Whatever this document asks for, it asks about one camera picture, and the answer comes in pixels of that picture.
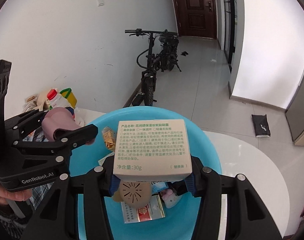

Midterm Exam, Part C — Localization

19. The pink plastic cup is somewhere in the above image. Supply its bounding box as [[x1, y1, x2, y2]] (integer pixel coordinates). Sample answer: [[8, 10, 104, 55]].
[[41, 107, 81, 141]]

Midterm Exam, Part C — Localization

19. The beige cosmetic box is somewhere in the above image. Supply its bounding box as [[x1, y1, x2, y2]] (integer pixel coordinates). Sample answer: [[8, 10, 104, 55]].
[[113, 119, 192, 182]]

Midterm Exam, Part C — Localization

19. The person left hand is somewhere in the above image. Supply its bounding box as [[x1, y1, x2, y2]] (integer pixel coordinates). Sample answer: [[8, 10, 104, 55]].
[[0, 184, 32, 205]]

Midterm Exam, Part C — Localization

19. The blue plaid shirt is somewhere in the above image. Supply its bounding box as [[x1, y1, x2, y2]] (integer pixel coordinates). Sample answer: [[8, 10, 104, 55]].
[[23, 127, 53, 210]]

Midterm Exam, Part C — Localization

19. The beige cloth bag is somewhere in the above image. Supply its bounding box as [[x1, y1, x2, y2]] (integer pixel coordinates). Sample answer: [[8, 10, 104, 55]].
[[22, 88, 52, 113]]

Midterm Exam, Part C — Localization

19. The red cap milk bottle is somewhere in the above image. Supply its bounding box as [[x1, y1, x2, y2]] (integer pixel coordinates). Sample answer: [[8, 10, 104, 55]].
[[47, 89, 71, 108]]

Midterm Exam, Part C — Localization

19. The gold snack packet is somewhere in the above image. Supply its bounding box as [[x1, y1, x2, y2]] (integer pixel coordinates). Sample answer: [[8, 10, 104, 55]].
[[102, 126, 117, 152]]

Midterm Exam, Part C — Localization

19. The blue plastic basin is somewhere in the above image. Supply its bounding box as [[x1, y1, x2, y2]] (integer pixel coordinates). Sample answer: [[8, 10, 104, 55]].
[[70, 106, 222, 239]]

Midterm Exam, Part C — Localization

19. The pink white plush toy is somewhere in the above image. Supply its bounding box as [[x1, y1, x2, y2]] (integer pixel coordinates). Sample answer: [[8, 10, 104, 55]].
[[159, 189, 182, 209]]

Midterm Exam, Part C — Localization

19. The brown round vented disc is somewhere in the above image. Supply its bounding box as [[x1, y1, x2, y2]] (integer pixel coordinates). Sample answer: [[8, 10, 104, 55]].
[[112, 181, 152, 209]]

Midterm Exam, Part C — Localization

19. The black bag on floor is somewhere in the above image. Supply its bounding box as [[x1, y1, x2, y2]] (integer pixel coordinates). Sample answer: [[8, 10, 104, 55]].
[[252, 114, 271, 138]]

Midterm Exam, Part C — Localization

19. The red white cigarette pack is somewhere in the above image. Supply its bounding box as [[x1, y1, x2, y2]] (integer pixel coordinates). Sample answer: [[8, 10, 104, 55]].
[[121, 195, 165, 224]]

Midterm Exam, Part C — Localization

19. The white RA sachet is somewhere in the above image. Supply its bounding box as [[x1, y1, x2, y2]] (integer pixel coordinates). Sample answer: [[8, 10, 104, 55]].
[[151, 182, 168, 195]]

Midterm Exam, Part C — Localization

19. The black electric bicycle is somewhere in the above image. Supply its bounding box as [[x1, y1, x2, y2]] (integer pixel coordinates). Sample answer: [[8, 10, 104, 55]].
[[124, 28, 179, 107]]

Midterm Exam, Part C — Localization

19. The dark wooden door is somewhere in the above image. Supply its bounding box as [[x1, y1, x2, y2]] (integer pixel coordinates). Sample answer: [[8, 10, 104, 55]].
[[173, 0, 217, 39]]

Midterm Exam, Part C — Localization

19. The white wall switch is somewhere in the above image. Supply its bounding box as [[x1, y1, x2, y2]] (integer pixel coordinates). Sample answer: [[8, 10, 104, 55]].
[[96, 0, 105, 7]]

